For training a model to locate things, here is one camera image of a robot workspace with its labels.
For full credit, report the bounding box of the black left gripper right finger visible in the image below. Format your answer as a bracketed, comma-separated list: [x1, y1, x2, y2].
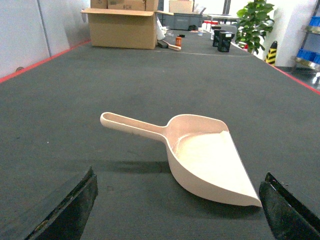
[258, 172, 320, 240]

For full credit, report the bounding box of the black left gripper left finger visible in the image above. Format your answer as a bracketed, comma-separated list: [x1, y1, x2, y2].
[0, 166, 99, 240]

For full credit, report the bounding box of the beige plastic dustpan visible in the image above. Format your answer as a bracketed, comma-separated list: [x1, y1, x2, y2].
[100, 112, 262, 207]

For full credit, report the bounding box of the steel shelf rack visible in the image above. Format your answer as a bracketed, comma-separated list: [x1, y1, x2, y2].
[290, 0, 320, 90]

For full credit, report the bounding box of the yellow black traffic cone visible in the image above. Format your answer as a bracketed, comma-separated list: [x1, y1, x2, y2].
[264, 41, 278, 66]

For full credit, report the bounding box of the black box device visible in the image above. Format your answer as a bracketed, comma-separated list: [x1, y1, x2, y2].
[212, 29, 235, 53]

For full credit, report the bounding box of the large open cardboard box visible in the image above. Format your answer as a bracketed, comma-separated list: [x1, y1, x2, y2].
[81, 8, 165, 50]

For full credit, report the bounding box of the green potted plant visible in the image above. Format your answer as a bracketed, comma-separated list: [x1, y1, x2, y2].
[235, 0, 275, 54]

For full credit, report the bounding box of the small orange bottle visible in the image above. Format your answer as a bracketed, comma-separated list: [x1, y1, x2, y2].
[175, 36, 182, 47]

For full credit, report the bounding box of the grey plastic crate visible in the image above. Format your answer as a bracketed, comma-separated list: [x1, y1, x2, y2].
[157, 13, 203, 31]

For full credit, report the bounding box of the wooden handled brush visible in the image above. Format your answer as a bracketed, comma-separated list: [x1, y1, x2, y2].
[157, 40, 182, 51]

